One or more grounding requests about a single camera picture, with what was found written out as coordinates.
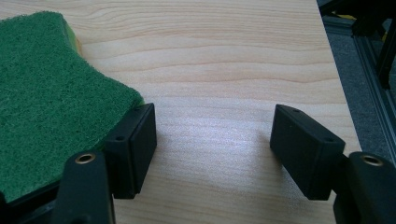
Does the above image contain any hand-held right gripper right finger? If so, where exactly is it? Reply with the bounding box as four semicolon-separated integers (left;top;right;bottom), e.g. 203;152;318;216
269;104;347;201

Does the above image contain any green and yellow scouring sponge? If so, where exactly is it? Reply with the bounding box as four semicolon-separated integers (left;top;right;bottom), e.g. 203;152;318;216
0;10;146;203

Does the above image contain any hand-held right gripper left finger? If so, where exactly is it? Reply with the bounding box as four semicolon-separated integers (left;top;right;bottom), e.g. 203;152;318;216
103;103;158;200

